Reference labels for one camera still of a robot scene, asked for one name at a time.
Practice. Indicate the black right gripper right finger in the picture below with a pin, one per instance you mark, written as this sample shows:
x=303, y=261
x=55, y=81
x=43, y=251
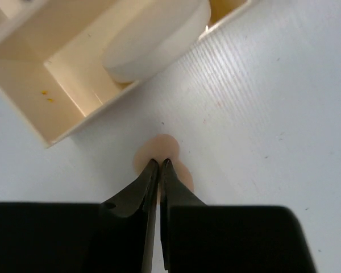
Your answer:
x=197, y=237

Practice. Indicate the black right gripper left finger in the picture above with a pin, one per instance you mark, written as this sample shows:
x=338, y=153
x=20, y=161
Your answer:
x=112, y=236

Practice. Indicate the round white powder puff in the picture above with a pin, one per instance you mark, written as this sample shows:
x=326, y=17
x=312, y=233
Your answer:
x=156, y=37

